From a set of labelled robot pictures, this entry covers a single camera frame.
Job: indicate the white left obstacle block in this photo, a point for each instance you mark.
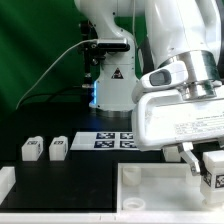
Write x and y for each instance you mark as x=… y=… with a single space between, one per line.
x=7 y=181

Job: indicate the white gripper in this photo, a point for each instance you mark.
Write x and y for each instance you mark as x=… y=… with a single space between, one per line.
x=163 y=117

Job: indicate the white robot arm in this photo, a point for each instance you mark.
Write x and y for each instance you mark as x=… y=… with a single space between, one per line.
x=159 y=33

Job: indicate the white front fence bar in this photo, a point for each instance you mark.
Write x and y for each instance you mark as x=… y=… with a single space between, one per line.
x=136 y=218

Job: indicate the white marker base plate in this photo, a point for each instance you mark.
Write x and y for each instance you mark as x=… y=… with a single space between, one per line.
x=103 y=141

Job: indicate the black camera on stand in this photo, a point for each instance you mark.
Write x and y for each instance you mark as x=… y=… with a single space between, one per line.
x=94 y=50

